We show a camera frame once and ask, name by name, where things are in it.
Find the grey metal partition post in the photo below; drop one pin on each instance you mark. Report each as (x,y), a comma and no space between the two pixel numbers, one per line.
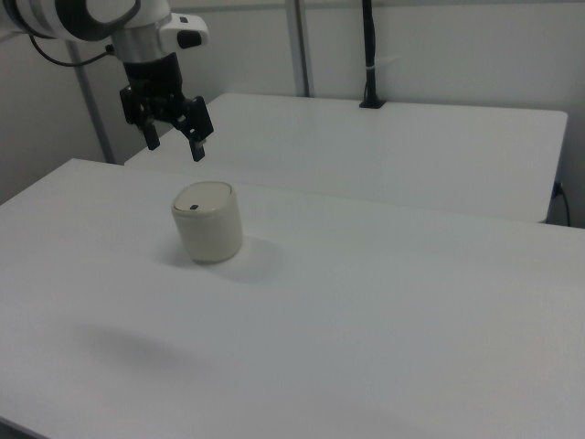
(93,114)
(301,46)

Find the cream ceramic cup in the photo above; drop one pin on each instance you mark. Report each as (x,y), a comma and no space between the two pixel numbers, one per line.
(210,228)

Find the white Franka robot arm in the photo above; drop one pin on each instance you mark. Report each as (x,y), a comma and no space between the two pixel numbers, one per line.
(91,13)

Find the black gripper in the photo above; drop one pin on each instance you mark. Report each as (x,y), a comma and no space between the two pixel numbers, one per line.
(153,75)

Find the black clamped camera pole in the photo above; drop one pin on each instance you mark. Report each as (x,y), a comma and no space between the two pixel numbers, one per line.
(371,55)

